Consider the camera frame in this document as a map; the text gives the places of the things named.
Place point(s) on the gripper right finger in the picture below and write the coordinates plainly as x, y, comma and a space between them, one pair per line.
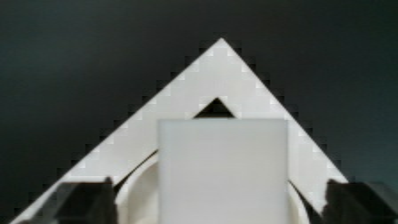
361, 204

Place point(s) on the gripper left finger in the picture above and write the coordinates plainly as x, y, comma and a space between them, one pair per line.
79, 205

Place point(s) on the white stool leg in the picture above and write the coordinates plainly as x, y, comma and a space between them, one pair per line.
247, 142

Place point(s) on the white front wall barrier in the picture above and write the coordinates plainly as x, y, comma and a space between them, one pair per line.
128, 145

